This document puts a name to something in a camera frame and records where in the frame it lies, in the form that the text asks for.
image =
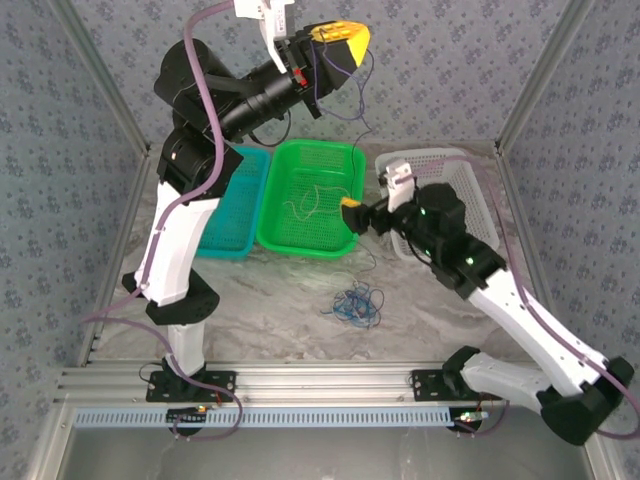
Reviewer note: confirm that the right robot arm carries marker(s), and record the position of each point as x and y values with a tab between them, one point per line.
530	330

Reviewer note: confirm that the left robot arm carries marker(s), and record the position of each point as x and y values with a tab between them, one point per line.
175	240

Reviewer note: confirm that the white plastic basket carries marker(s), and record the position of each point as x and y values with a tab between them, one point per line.
470	180

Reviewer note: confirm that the green plastic basket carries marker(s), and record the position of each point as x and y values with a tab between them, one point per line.
272	225

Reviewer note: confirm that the teal plastic basket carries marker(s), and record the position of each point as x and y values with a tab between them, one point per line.
240	220

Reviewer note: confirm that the small black controller board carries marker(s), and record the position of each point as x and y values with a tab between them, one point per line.
470	417
185	415

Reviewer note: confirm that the metal lower tray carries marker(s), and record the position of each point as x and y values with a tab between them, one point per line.
325	455

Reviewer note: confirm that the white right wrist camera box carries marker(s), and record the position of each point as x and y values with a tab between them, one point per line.
397	182

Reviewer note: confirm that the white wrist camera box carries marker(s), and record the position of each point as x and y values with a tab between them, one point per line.
275	25
397	182

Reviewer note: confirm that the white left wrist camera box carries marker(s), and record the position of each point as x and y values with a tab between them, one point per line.
275	25

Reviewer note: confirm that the aluminium side rail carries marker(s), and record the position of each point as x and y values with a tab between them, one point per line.
525	225
125	225

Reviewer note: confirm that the aluminium frame post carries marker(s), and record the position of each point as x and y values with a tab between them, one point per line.
541	65
102	65

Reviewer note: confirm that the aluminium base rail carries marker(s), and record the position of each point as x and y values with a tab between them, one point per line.
325	382

